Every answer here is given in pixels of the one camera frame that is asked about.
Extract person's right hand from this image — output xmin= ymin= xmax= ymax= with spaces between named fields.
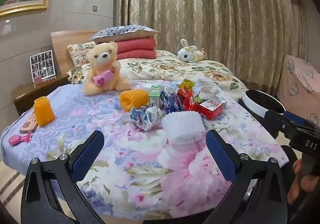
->
xmin=287 ymin=158 xmax=320 ymax=206

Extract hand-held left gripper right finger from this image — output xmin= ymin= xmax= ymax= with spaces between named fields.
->
xmin=205 ymin=129 xmax=288 ymax=224

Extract pink heart print cloth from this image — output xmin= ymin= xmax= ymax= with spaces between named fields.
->
xmin=276 ymin=54 xmax=320 ymax=126

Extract wooden headboard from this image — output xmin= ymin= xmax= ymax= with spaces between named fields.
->
xmin=51 ymin=30 xmax=100 ymax=77

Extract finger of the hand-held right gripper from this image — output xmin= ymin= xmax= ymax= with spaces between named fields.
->
xmin=264 ymin=110 xmax=292 ymax=139
xmin=284 ymin=111 xmax=320 ymax=131

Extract green and white carton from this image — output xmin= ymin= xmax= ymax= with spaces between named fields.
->
xmin=148 ymin=84 xmax=165 ymax=108

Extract folded red blanket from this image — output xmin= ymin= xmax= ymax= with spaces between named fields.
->
xmin=114 ymin=37 xmax=157 ymax=61

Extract pink phone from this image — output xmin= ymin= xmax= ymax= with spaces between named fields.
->
xmin=19 ymin=113 xmax=38 ymax=134

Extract pink plastic toy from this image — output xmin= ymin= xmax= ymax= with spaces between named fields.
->
xmin=8 ymin=133 xmax=32 ymax=146

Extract purple pink floral blanket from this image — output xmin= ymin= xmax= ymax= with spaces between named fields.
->
xmin=0 ymin=79 xmax=289 ymax=220

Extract red cardboard box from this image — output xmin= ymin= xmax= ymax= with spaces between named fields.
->
xmin=199 ymin=98 xmax=227 ymax=121

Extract orange foam net sleeve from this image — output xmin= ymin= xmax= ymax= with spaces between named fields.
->
xmin=119 ymin=89 xmax=150 ymax=112
xmin=33 ymin=96 xmax=56 ymax=127

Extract yellow snack wrapper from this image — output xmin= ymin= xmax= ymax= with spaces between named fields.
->
xmin=177 ymin=79 xmax=195 ymax=89

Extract cream teddy bear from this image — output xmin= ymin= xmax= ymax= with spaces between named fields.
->
xmin=82 ymin=41 xmax=132 ymax=96

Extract photo collage frame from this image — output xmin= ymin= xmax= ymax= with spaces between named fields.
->
xmin=30 ymin=50 xmax=56 ymax=81

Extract panda print pillow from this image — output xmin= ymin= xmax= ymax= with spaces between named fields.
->
xmin=89 ymin=24 xmax=160 ymax=42

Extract white plastic bag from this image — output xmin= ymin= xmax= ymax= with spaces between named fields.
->
xmin=197 ymin=77 xmax=223 ymax=100

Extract small tan bear plush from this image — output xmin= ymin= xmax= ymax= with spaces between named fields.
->
xmin=194 ymin=48 xmax=209 ymax=62

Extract red snack wrapper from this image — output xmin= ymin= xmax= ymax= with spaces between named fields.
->
xmin=177 ymin=87 xmax=200 ymax=112

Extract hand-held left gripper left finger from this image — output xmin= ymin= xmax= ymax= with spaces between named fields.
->
xmin=20 ymin=130 xmax=105 ymax=224

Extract wooden nightstand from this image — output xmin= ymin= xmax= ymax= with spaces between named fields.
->
xmin=14 ymin=74 xmax=70 ymax=117

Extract white foam net sleeve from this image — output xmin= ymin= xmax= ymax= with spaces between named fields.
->
xmin=162 ymin=111 xmax=203 ymax=145

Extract beige patterned curtains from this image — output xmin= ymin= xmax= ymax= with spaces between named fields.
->
xmin=115 ymin=0 xmax=309 ymax=97

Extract floral pillow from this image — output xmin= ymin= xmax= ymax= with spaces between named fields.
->
xmin=67 ymin=41 xmax=97 ymax=67

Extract silver blue foil wrapper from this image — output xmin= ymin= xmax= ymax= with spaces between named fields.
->
xmin=129 ymin=106 xmax=163 ymax=132

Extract pink reed diffuser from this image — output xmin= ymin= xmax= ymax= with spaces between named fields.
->
xmin=32 ymin=65 xmax=43 ymax=86

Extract white rimmed trash bin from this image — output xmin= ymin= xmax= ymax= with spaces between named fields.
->
xmin=238 ymin=89 xmax=286 ymax=139

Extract cream floral duvet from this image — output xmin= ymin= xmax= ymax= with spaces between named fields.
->
xmin=67 ymin=50 xmax=248 ymax=104

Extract blue snack wrapper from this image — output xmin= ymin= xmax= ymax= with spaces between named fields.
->
xmin=160 ymin=90 xmax=183 ymax=116

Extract white bunny plush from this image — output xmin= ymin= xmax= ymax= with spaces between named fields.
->
xmin=177 ymin=39 xmax=201 ymax=63

